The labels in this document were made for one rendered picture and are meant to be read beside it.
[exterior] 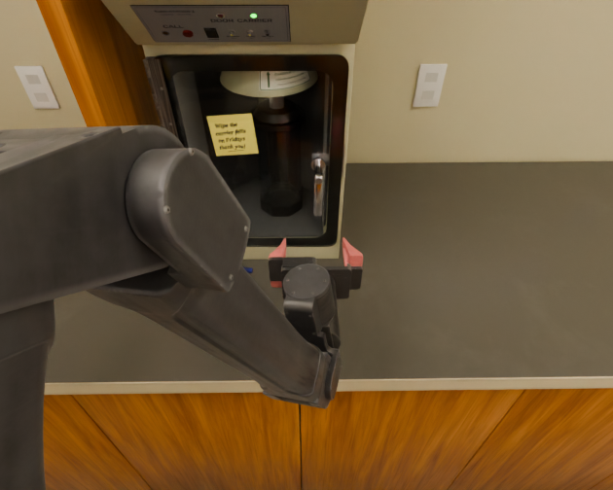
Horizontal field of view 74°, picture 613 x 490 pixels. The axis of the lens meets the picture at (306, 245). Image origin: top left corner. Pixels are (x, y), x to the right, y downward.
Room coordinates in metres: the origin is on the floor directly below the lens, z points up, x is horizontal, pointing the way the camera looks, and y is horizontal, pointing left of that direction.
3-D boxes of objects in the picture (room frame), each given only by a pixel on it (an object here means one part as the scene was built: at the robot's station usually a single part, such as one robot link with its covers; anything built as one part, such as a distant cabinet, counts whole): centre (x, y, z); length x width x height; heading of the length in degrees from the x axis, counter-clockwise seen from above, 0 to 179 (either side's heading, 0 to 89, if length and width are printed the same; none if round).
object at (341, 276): (0.38, -0.01, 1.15); 0.10 x 0.07 x 0.07; 91
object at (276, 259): (0.45, 0.02, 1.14); 0.09 x 0.07 x 0.07; 1
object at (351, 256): (0.45, -0.05, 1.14); 0.09 x 0.07 x 0.07; 1
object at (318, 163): (0.61, -0.02, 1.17); 0.05 x 0.03 x 0.10; 0
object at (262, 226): (0.64, 0.09, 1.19); 0.30 x 0.01 x 0.40; 90
